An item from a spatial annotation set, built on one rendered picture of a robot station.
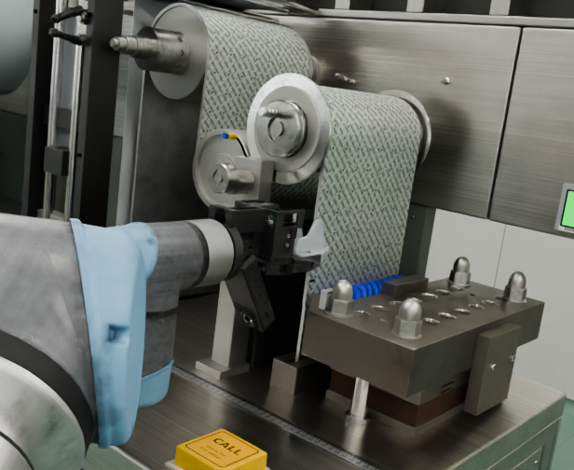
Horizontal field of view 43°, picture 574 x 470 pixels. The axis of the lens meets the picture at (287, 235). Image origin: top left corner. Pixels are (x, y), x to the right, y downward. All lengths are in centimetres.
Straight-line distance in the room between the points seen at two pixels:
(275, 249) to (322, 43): 61
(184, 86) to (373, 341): 51
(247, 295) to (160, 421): 18
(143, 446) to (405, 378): 31
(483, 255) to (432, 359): 290
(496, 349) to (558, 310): 267
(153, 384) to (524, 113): 70
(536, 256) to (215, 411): 288
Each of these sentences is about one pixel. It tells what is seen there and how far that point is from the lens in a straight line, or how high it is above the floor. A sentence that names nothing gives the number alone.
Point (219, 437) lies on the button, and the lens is 83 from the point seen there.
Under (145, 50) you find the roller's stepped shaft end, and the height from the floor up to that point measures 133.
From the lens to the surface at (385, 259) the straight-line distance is 114.
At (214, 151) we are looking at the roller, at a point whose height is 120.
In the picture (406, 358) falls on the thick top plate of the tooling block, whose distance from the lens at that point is 87.
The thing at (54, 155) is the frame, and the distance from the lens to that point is 118.
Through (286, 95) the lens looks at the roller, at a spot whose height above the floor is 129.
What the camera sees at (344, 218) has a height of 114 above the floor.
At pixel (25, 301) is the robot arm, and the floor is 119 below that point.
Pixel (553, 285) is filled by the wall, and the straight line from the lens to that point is 368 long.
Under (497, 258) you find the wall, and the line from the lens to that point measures 377.
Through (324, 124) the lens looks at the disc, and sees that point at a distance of 95.
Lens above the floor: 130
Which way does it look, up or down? 11 degrees down
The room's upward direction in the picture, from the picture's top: 7 degrees clockwise
